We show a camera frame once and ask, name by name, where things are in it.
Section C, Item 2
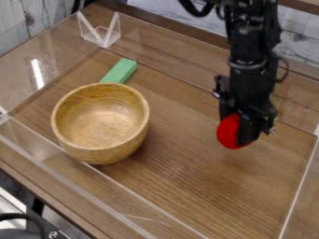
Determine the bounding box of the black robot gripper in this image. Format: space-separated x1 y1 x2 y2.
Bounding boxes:
213 61 277 147

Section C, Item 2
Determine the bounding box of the red felt fruit green stem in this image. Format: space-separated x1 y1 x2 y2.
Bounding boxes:
216 113 251 149

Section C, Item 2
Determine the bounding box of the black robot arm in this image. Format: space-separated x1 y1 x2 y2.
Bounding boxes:
178 0 285 149

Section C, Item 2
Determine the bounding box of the green rectangular block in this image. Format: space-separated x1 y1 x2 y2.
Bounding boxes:
100 58 137 84

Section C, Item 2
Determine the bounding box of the light wooden bowl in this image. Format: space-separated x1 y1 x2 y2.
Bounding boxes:
50 83 149 164

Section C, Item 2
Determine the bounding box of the clear acrylic corner bracket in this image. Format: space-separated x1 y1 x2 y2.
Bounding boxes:
76 11 121 49

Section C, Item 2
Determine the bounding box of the black metal table leg bracket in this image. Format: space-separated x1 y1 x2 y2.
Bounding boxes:
26 197 70 239

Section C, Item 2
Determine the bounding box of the black cable under table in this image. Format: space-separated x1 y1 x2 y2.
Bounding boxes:
0 212 46 239

